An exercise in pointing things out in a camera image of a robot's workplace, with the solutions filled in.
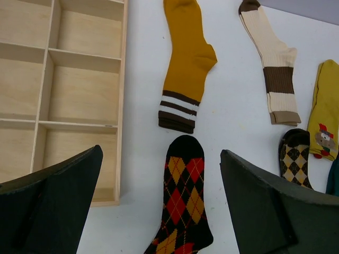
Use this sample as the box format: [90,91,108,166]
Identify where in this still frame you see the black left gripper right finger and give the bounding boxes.
[220,150,338,253]

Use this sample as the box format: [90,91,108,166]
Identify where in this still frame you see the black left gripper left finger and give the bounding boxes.
[1,145,103,253]

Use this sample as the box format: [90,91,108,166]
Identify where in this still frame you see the black red yellow argyle sock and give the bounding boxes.
[145,135,213,254]

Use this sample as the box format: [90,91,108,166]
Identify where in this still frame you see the dark green sock bear motif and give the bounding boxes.
[326,155,339,196]

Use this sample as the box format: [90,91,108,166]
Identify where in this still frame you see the brown yellow argyle sock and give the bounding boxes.
[278,129,313,189]

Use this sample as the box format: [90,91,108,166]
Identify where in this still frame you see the yellow sock bear motif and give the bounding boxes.
[307,59,338,161]

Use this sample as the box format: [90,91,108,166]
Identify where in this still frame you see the wooden compartment tray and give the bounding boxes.
[1,0,128,206]

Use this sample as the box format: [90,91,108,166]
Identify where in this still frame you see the cream sock brown stripes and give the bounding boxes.
[238,1,301,126]

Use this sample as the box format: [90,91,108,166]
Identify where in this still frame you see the mustard sock brown white stripes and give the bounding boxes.
[158,1,217,134]

